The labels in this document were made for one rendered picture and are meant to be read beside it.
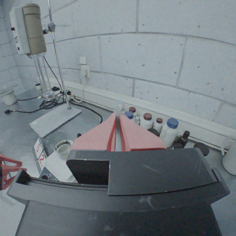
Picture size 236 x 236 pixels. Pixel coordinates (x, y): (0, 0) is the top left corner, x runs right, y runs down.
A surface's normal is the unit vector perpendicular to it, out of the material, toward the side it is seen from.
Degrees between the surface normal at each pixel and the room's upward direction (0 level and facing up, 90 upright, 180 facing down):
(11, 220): 0
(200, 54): 90
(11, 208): 0
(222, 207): 0
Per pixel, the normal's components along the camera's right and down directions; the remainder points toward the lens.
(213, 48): -0.54, 0.50
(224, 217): 0.00, -0.81
